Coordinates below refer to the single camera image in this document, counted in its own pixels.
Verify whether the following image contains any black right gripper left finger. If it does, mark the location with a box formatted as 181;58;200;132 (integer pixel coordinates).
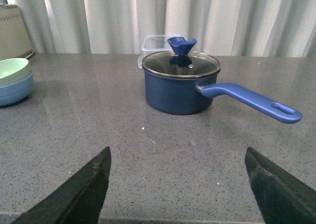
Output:
14;147;111;224

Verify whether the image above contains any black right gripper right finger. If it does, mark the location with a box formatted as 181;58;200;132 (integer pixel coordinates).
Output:
245;147;316;224

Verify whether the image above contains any blue bowl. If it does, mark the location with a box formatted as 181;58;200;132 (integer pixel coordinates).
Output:
0;72;34;107

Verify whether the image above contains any green bowl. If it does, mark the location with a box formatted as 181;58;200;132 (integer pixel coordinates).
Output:
0;58;32;87

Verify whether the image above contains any dark blue saucepan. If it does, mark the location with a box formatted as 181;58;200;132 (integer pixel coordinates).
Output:
144;70;303;124

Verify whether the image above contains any glass lid with blue knob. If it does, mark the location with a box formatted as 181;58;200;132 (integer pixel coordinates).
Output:
142;36;221;79

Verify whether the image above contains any cream four-slot toaster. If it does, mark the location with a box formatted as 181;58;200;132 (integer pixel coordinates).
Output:
0;4;34;60

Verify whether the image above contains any clear plastic food container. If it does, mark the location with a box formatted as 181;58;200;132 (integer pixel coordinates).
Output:
137;34;180;69

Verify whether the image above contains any white pleated curtain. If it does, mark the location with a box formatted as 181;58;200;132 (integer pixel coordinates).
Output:
0;0;316;58

